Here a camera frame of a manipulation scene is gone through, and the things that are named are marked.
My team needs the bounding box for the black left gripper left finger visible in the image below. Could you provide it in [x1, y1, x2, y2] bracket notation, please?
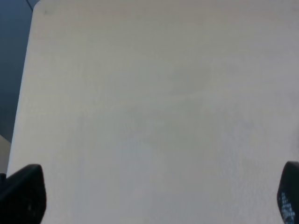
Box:
[0, 164, 47, 224]

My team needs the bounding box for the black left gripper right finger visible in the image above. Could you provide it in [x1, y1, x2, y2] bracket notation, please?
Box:
[277, 161, 299, 224]

